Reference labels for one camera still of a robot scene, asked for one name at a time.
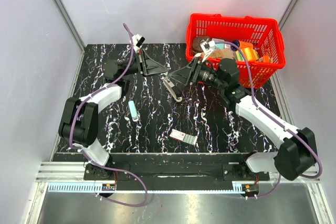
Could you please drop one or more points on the red staple box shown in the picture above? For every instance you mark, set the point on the red staple box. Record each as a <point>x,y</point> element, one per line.
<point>183,137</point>

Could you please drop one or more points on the teal white small box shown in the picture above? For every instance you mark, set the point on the teal white small box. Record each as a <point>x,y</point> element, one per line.
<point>219,43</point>

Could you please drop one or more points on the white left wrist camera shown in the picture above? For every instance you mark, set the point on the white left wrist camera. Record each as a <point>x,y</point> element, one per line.
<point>137,40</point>

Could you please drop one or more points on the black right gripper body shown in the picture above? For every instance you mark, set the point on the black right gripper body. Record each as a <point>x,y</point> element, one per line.
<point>207,76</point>

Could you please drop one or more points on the orange packet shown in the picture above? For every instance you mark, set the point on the orange packet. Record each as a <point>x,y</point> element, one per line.
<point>265,59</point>

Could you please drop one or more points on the red plastic shopping basket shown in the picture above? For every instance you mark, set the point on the red plastic shopping basket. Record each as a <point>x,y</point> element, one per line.
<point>261,34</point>

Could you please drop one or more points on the green yellow striped box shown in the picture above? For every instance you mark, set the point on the green yellow striped box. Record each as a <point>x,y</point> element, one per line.
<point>249,53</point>

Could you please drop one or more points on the aluminium frame rail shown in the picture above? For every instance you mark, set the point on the aluminium frame rail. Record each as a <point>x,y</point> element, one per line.
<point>75,177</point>

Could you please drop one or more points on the black marble pattern mat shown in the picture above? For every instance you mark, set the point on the black marble pattern mat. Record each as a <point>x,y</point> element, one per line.
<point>200,113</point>

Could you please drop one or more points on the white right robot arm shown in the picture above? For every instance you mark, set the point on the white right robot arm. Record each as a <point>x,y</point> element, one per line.
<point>296,148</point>

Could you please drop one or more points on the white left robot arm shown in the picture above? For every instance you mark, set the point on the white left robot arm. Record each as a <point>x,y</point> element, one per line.
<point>79,121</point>

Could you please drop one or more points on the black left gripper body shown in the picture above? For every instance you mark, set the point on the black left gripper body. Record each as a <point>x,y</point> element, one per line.
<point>138,67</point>

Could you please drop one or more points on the brown round bun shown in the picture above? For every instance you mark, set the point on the brown round bun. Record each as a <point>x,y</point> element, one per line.
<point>196,45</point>

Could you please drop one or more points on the brown cardboard box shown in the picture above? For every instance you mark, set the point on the brown cardboard box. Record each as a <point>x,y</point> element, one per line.
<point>217,54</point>

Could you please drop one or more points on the blue cap bottle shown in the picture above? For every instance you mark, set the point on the blue cap bottle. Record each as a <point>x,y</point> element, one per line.
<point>236,42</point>

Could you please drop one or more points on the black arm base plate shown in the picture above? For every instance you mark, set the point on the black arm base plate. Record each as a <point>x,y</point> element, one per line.
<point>226,167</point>

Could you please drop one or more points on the cream metal stapler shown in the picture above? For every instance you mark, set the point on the cream metal stapler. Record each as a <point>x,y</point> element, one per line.
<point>172,89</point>

